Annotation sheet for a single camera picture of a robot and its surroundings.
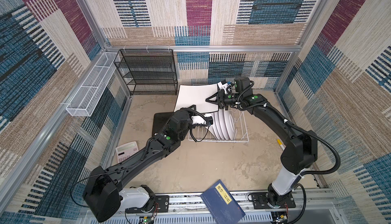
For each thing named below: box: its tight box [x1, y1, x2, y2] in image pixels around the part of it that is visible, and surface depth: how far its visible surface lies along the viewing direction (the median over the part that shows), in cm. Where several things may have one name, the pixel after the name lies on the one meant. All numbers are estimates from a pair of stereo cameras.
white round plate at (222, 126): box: [218, 110, 230, 140], surface depth 85 cm
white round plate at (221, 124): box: [218, 110, 226, 140], surface depth 85 cm
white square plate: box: [208, 112, 221, 141], surface depth 85 cm
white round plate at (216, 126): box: [213, 112, 222, 140], surface depth 85 cm
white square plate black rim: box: [174, 83, 219, 114], surface depth 80 cm
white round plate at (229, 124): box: [224, 109, 236, 140], surface depth 88 cm
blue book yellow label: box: [200, 179, 246, 224], surface depth 74 cm
